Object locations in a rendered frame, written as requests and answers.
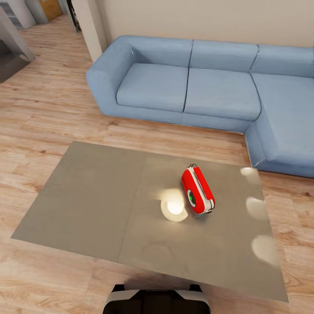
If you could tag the sofa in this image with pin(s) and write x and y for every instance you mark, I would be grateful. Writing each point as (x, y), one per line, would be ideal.
(265, 92)

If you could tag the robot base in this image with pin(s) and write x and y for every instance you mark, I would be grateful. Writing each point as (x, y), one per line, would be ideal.
(157, 301)

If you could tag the stairs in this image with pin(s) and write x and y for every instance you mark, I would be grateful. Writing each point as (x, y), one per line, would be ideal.
(10, 62)

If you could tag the coffee table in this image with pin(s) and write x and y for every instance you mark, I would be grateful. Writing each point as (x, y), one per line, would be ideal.
(130, 207)

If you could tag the radio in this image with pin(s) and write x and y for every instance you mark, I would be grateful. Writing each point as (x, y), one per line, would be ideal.
(199, 194)

